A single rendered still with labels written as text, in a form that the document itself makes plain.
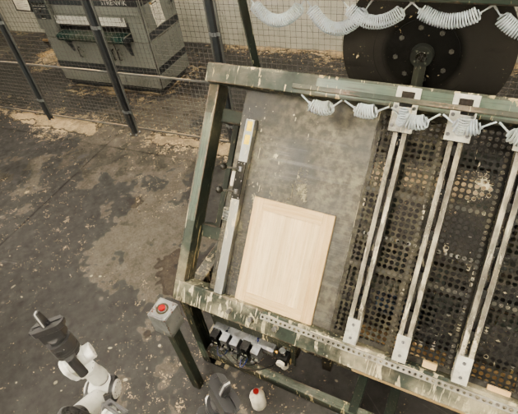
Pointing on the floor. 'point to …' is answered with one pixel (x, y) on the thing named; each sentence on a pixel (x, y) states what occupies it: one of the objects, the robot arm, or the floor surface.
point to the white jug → (257, 399)
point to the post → (187, 359)
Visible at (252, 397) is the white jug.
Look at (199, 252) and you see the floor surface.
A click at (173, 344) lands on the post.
